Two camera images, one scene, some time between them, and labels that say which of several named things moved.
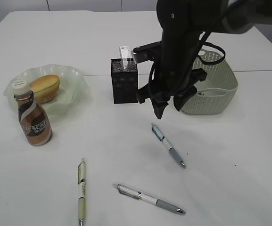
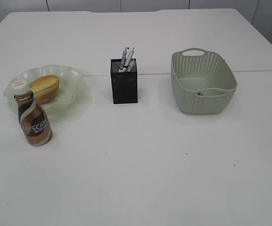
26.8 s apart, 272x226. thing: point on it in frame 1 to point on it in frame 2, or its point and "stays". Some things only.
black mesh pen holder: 125,82 stays
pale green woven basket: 216,91 stays
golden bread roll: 45,88 stays
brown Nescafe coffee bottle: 33,117 stays
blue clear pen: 158,133 to 123,58
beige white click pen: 81,184 to 124,69
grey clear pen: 147,198 to 129,57
